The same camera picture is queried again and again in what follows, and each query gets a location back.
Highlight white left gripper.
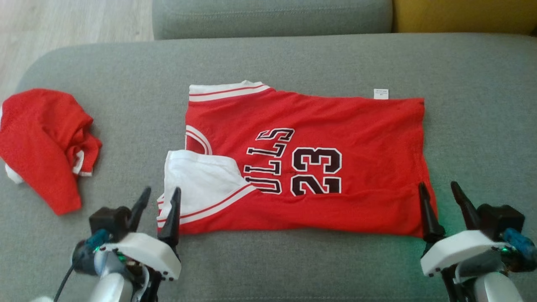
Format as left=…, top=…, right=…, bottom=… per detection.
left=99, top=187, right=182, bottom=281

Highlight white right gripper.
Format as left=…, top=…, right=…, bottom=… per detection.
left=418, top=180, right=511, bottom=278

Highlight red Bulls 23 jersey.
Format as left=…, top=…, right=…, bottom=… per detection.
left=156, top=80, right=439, bottom=239

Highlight red shorts with white stripes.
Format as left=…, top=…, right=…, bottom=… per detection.
left=0, top=88, right=103, bottom=216

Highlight grey sofa seat cushion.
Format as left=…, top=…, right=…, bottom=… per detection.
left=0, top=33, right=537, bottom=302

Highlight mustard yellow sofa cushion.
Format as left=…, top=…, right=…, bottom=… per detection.
left=393, top=0, right=537, bottom=36

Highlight grey sofa back cushion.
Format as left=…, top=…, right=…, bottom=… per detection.
left=152, top=0, right=394, bottom=41

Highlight black cable with teal connector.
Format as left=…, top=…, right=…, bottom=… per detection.
left=502, top=227, right=537, bottom=261
left=53, top=229, right=111, bottom=302

